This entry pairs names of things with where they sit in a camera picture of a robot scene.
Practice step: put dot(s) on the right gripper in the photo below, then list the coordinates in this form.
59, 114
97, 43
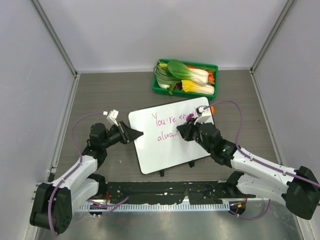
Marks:
186, 129

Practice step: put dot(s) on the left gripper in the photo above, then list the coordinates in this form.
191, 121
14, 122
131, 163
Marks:
128, 134

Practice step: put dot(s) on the white marker with pink cap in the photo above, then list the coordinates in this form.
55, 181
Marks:
188, 120

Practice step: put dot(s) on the white whiteboard black frame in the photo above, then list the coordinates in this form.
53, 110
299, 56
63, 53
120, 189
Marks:
161, 146

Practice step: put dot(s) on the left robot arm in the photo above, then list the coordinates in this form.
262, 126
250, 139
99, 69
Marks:
55, 202

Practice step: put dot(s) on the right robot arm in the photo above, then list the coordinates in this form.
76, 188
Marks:
297, 189

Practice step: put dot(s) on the orange tangerine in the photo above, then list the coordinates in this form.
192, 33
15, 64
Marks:
212, 109

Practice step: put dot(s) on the green plastic tray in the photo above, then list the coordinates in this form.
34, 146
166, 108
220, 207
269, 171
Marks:
177, 89

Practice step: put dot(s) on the yellow bok choy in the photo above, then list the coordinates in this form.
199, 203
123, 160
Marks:
193, 87

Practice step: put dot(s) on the green bok choy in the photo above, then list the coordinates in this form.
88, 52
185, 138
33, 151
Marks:
181, 71

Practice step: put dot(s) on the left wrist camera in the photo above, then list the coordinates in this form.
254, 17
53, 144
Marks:
112, 117

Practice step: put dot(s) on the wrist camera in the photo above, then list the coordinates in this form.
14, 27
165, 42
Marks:
112, 117
203, 114

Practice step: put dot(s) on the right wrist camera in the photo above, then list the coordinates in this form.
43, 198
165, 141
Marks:
203, 114

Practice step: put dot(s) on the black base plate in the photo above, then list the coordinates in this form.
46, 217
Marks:
170, 192

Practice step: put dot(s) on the white slotted cable duct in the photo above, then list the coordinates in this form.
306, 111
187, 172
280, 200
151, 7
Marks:
184, 206

